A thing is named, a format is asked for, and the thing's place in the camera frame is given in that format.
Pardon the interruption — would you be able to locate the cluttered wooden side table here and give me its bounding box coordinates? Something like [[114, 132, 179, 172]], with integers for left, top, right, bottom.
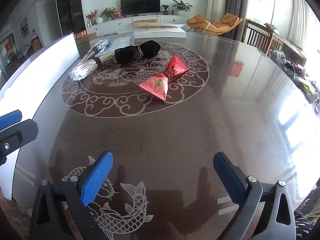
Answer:
[[264, 23, 319, 113]]

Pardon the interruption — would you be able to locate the white orange flat box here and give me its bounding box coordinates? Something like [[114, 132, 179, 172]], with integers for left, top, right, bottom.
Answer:
[[132, 22, 186, 39]]

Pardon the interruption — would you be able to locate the silver foil bundle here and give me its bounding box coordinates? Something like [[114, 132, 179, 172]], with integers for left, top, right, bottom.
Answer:
[[68, 53, 115, 81]]

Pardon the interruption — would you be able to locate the red bow shaped package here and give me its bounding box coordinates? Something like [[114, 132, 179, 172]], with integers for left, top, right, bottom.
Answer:
[[139, 54, 189, 101]]

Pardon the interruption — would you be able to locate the small dark potted plant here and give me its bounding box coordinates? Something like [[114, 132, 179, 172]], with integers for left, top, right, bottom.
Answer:
[[162, 4, 169, 15]]

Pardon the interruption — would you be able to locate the green potted plant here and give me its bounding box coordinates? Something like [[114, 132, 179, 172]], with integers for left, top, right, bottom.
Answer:
[[101, 7, 116, 21], [172, 0, 193, 16]]

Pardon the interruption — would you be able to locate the large white cardboard box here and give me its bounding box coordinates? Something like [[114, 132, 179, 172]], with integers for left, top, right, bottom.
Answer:
[[0, 31, 80, 201]]

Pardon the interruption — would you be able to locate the green potted plant right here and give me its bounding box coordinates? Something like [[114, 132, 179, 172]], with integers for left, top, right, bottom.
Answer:
[[172, 0, 193, 16]]

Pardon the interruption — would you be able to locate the green potted plant left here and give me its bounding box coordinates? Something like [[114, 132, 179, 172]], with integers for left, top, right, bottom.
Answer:
[[101, 7, 116, 21]]

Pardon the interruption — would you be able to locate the orange lounge chair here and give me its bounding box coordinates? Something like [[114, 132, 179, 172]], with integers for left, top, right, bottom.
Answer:
[[186, 13, 243, 36]]

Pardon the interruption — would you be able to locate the dark wooden chair right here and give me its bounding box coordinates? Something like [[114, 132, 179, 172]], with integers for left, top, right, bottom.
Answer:
[[242, 20, 274, 55]]

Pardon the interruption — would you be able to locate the blue white carton box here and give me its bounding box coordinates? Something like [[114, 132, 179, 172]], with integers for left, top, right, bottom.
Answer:
[[94, 39, 111, 54]]

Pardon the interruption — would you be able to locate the black cloth bundle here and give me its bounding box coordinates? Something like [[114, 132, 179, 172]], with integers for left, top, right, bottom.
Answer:
[[114, 40, 161, 64]]

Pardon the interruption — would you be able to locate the white long tv cabinet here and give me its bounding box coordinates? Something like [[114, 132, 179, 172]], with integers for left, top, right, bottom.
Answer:
[[86, 15, 189, 36]]

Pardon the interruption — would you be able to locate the red flower vase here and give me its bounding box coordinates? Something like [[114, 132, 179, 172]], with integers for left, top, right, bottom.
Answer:
[[86, 9, 98, 26]]

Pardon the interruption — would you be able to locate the black display cabinet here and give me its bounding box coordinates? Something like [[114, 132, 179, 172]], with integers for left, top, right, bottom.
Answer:
[[56, 0, 86, 36]]

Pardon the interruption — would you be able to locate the brown cardboard box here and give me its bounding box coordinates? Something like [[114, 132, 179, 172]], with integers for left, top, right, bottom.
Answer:
[[75, 33, 97, 46]]

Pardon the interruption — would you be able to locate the black flat screen television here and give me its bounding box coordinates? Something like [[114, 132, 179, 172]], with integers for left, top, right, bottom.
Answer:
[[120, 0, 161, 16]]

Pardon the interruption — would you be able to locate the clear plastic packaged item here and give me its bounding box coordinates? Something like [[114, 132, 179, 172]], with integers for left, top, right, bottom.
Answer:
[[109, 35, 133, 51]]

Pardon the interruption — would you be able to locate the wooden stick pack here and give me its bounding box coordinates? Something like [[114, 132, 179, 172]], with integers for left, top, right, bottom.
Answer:
[[80, 44, 105, 63]]

